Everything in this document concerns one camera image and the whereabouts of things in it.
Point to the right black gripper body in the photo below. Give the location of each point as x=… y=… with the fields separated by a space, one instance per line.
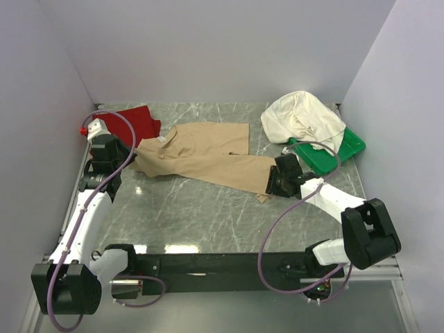
x=272 y=181

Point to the beige t shirt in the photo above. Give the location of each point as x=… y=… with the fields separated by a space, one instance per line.
x=217 y=153

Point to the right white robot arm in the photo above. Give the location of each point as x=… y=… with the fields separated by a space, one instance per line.
x=368 y=233

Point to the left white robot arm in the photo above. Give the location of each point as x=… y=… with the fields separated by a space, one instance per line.
x=69 y=283

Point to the folded red t shirt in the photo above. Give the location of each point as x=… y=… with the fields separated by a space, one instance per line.
x=144 y=126

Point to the white t shirt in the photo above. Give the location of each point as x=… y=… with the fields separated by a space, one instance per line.
x=302 y=116

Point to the black base beam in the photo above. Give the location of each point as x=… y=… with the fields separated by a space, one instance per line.
x=204 y=272

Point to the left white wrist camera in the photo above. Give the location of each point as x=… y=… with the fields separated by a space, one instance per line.
x=94 y=129

